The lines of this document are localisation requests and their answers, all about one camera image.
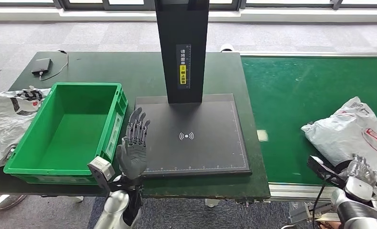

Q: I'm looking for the green belt conveyor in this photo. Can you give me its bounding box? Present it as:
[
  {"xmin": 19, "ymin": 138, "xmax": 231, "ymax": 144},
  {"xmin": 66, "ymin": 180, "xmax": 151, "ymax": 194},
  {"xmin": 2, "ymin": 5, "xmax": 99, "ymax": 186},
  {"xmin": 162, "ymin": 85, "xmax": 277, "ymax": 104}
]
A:
[{"xmin": 238, "ymin": 51, "xmax": 377, "ymax": 205}]

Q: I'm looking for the person's foot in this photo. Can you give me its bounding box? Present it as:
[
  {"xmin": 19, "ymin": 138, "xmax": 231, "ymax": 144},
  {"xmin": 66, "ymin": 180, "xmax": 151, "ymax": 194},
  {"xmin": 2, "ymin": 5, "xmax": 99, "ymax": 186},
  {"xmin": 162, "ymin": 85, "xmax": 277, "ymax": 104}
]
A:
[{"xmin": 313, "ymin": 220, "xmax": 342, "ymax": 229}]

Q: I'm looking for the green plastic crate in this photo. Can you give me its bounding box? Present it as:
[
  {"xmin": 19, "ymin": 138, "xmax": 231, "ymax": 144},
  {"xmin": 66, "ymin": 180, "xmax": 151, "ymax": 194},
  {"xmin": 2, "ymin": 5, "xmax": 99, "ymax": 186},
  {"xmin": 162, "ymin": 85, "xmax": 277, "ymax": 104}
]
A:
[{"xmin": 3, "ymin": 82, "xmax": 129, "ymax": 186}]

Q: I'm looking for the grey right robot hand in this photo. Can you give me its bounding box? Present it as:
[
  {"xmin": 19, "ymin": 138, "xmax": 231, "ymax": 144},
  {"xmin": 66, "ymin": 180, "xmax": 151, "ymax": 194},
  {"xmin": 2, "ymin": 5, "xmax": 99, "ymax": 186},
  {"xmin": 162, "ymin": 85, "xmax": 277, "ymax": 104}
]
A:
[{"xmin": 339, "ymin": 154, "xmax": 377, "ymax": 190}]

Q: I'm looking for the thin power bank cable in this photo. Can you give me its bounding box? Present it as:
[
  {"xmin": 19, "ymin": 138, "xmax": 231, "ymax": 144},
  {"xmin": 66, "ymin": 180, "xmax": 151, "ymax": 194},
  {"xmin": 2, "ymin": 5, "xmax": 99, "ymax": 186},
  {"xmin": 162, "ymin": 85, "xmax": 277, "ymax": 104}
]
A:
[{"xmin": 39, "ymin": 49, "xmax": 70, "ymax": 82}]

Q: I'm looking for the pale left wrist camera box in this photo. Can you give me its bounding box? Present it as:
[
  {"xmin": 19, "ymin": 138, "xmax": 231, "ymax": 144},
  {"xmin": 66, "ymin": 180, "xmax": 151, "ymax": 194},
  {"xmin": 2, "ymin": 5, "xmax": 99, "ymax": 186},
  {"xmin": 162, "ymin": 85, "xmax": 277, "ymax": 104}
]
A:
[{"xmin": 87, "ymin": 156, "xmax": 116, "ymax": 192}]

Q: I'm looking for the white parcel bag black print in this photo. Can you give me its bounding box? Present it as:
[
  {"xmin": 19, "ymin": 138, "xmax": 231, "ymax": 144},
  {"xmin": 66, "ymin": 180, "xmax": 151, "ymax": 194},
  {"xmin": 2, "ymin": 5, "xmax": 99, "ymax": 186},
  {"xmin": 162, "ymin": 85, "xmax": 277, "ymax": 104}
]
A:
[{"xmin": 0, "ymin": 88, "xmax": 51, "ymax": 171}]

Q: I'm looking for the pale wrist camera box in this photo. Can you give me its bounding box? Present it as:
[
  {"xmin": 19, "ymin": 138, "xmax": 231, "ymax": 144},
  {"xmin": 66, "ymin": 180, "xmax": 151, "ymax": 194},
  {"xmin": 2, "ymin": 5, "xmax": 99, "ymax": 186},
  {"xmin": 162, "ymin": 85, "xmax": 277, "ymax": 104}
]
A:
[
  {"xmin": 87, "ymin": 156, "xmax": 116, "ymax": 192},
  {"xmin": 307, "ymin": 156, "xmax": 347, "ymax": 188}
]

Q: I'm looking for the black power bank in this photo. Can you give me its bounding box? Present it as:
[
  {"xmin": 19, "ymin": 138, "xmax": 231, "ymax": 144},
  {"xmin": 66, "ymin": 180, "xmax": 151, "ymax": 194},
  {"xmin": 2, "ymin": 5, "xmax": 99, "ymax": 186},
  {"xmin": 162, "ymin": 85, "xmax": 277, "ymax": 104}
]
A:
[{"xmin": 31, "ymin": 58, "xmax": 52, "ymax": 75}]

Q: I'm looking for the black inbound scanning machine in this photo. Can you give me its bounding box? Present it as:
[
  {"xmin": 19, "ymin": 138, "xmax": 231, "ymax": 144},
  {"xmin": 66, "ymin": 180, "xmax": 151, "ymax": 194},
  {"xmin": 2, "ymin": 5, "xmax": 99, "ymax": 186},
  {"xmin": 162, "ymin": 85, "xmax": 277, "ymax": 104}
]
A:
[{"xmin": 134, "ymin": 0, "xmax": 253, "ymax": 177}]

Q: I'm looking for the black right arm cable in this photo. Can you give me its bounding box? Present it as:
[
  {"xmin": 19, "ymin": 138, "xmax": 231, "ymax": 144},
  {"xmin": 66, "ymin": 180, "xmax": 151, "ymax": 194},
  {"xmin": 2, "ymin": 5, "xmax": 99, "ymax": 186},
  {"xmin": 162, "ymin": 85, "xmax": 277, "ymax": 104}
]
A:
[{"xmin": 311, "ymin": 180, "xmax": 328, "ymax": 229}]

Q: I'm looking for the large grey parcel red print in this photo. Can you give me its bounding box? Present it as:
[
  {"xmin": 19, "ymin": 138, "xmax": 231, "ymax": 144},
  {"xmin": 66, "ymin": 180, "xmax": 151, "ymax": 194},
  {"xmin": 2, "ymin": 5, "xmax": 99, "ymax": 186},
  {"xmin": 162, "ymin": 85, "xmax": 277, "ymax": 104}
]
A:
[{"xmin": 301, "ymin": 96, "xmax": 377, "ymax": 187}]

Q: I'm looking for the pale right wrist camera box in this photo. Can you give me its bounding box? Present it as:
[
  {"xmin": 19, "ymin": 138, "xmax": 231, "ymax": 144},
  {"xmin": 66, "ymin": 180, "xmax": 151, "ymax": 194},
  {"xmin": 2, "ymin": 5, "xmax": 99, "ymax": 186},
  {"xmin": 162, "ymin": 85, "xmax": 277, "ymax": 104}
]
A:
[{"xmin": 307, "ymin": 156, "xmax": 347, "ymax": 188}]

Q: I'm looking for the chrome round base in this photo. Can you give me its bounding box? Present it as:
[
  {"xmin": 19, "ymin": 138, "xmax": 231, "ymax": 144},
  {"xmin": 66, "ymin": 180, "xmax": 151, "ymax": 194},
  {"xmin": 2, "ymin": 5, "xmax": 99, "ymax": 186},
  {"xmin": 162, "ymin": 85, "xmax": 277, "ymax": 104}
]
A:
[{"xmin": 0, "ymin": 195, "xmax": 28, "ymax": 211}]

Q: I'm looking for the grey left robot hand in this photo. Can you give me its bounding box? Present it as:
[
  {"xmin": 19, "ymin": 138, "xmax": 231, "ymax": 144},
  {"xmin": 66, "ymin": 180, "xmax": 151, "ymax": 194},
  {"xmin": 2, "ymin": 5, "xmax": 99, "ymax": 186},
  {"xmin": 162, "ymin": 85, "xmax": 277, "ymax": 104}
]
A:
[{"xmin": 116, "ymin": 107, "xmax": 151, "ymax": 180}]

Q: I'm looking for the aluminium conveyor support frame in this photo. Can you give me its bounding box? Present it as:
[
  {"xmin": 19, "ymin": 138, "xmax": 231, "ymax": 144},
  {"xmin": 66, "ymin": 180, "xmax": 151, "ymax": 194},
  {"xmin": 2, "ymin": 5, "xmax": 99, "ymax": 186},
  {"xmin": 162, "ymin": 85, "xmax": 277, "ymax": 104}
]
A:
[{"xmin": 287, "ymin": 202, "xmax": 377, "ymax": 225}]

